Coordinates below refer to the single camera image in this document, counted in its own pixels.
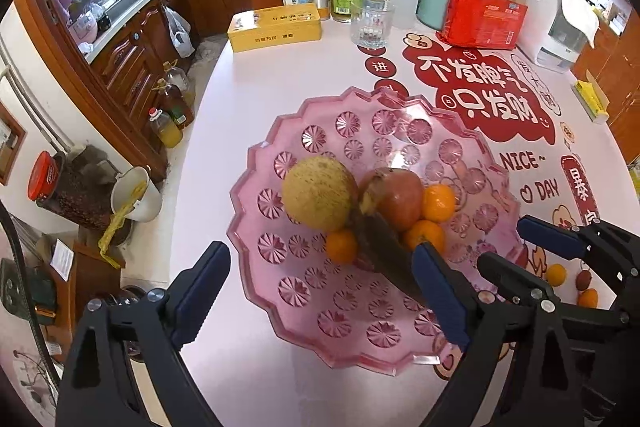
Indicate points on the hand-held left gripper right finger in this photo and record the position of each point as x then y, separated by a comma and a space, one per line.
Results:
440, 297

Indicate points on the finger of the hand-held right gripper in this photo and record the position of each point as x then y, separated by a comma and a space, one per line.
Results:
510, 277
550, 237

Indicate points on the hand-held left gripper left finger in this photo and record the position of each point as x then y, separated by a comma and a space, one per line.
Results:
200, 297

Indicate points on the overripe dark banana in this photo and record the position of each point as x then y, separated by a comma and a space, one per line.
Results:
385, 252

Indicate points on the red apple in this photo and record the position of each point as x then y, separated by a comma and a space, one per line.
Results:
400, 202

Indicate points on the pink plastic fruit bowl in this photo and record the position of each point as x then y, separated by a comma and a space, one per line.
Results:
310, 287

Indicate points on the small orange tangerine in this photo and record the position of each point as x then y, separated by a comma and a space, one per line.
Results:
341, 246

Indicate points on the yellow speckled pear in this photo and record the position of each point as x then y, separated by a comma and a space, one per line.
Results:
320, 194

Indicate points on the red lychee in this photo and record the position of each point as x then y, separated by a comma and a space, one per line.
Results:
584, 280

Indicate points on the yellow cloth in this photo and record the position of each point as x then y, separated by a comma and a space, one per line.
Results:
117, 224

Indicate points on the white bucket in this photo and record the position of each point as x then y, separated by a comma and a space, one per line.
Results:
137, 197

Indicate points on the yellow tissue box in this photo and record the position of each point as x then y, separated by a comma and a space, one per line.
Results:
592, 99

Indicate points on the yellow cooking oil bottle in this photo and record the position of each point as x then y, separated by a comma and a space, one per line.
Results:
167, 129

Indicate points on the red lidded jar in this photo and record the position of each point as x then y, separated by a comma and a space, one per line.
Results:
60, 192

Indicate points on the wooden shelf cabinet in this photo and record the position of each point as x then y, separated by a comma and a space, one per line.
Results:
620, 57

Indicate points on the dark cooking oil bottle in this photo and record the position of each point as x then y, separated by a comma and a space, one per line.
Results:
177, 104

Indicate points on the white countertop appliance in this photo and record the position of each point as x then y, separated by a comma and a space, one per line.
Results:
545, 32

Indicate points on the clear cooking oil bottle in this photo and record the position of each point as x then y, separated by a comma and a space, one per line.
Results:
181, 77

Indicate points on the red paper cup package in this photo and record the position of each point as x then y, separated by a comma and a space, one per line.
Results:
485, 17

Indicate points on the white cloth cover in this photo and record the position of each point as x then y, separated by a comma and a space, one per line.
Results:
575, 7

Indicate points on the wooden kitchen base cabinet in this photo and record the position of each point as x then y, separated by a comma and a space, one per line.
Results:
135, 57

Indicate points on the mint green canister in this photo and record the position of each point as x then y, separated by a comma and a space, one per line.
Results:
434, 4

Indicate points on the white plastic bag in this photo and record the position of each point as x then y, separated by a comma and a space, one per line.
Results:
177, 34

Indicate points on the clear ribbed drinking glass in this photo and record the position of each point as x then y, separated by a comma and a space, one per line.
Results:
372, 24

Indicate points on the yellow tin box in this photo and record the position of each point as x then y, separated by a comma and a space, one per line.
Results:
274, 27

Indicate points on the pink rice cooker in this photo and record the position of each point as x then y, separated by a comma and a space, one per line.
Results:
82, 29

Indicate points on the wooden wall frame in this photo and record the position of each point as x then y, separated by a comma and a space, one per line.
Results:
7, 142

